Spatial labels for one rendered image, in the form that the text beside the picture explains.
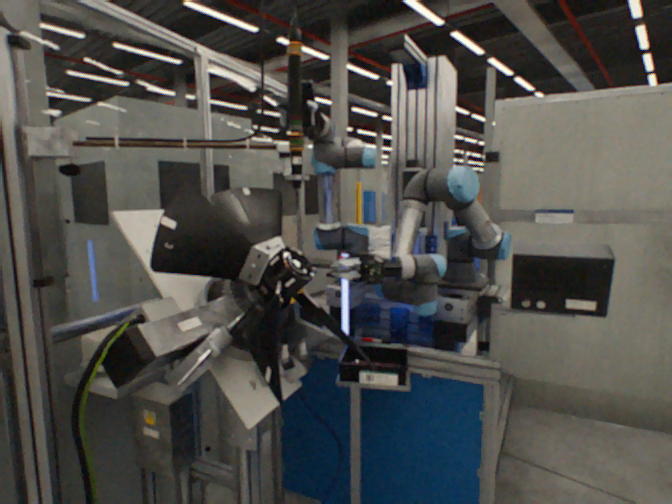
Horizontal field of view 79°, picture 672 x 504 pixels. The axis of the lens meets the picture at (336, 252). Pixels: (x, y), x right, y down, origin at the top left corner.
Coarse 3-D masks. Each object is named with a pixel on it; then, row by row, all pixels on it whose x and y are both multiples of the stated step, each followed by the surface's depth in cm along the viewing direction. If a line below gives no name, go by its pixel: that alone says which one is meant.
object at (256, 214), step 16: (224, 192) 125; (240, 192) 127; (256, 192) 128; (272, 192) 131; (224, 208) 122; (240, 208) 122; (256, 208) 123; (272, 208) 124; (240, 224) 119; (256, 224) 119; (272, 224) 120; (256, 240) 116
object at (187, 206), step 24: (192, 192) 95; (168, 216) 90; (192, 216) 94; (216, 216) 98; (168, 240) 89; (192, 240) 93; (216, 240) 97; (240, 240) 101; (168, 264) 89; (192, 264) 93; (216, 264) 98; (240, 264) 102
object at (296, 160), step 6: (294, 18) 110; (294, 24) 110; (294, 30) 110; (288, 36) 111; (294, 36) 110; (300, 36) 111; (288, 42) 112; (300, 42) 112; (294, 150) 114; (300, 150) 114; (294, 156) 114; (300, 156) 114; (294, 162) 114; (300, 162) 114; (294, 168) 114; (300, 168) 115; (294, 174) 115; (300, 174) 115; (294, 180) 115; (300, 180) 115; (294, 186) 116; (300, 186) 116
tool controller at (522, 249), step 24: (528, 264) 121; (552, 264) 118; (576, 264) 115; (600, 264) 113; (528, 288) 123; (552, 288) 120; (576, 288) 118; (600, 288) 115; (552, 312) 123; (576, 312) 120; (600, 312) 117
